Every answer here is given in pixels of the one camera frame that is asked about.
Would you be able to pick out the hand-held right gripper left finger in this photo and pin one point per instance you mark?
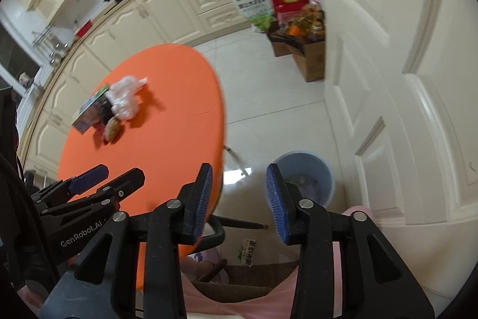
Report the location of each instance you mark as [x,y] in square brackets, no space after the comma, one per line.
[201,199]

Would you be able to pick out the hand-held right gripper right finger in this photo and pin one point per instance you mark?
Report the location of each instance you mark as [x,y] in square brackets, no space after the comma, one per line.
[278,207]

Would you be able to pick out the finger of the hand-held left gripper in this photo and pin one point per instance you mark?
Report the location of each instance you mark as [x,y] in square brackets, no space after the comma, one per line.
[125,182]
[87,179]

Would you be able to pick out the blue trash bin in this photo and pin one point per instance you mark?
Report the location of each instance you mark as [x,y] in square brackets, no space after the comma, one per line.
[317,169]

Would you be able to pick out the large rough brown lump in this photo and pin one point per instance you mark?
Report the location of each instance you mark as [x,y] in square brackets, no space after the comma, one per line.
[112,128]

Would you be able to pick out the green drink carton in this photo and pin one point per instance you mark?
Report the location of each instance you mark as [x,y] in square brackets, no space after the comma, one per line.
[87,115]

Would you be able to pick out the white knotted plastic bag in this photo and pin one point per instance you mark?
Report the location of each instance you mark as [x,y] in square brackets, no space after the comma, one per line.
[125,100]

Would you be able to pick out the dark table leg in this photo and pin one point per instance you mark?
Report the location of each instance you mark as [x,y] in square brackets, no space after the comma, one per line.
[242,223]

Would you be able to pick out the white printed packet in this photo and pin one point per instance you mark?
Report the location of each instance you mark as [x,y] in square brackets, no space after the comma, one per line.
[248,252]

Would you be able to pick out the brown chair seat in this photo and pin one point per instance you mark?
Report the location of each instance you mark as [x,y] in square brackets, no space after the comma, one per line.
[242,278]

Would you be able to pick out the round orange table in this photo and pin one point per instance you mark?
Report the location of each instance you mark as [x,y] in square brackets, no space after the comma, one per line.
[168,109]

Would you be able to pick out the person's pink pants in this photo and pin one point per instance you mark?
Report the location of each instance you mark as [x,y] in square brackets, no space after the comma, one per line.
[242,307]

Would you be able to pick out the hanging dish scrubber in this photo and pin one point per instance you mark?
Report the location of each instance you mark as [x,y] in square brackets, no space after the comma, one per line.
[24,79]

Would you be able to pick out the hanging utensil rack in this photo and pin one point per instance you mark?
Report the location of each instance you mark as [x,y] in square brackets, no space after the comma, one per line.
[48,38]

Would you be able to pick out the red basin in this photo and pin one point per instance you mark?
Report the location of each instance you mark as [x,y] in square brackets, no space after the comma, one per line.
[84,29]

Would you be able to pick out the cardboard box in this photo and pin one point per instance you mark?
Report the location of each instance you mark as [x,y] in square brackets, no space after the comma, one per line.
[310,59]

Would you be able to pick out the cream lower cabinets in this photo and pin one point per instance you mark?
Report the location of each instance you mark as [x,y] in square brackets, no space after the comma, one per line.
[157,16]

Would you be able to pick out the white door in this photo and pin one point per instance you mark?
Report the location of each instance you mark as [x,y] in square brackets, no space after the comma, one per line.
[392,80]

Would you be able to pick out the golden oil bottles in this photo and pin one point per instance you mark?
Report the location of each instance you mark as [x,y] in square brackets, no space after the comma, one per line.
[310,18]

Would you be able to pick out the red gift box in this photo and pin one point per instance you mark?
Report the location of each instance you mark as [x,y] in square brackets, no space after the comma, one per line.
[287,5]

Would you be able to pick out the clear green rice bag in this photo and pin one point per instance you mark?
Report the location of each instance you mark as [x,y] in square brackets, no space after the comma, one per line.
[252,3]

